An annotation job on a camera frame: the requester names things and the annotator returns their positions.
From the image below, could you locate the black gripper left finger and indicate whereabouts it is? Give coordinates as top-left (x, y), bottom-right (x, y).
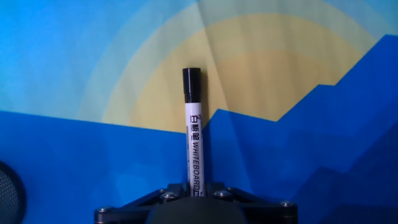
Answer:
top-left (94, 182), bottom-right (191, 224)

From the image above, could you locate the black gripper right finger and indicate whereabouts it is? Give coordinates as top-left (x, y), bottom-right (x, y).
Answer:
top-left (205, 182), bottom-right (299, 224)

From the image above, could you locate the white black whiteboard marker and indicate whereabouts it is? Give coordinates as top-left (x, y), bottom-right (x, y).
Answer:
top-left (182, 67), bottom-right (206, 197)

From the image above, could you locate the blue mountain print cloth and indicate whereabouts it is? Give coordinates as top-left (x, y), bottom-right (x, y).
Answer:
top-left (0, 0), bottom-right (398, 224)

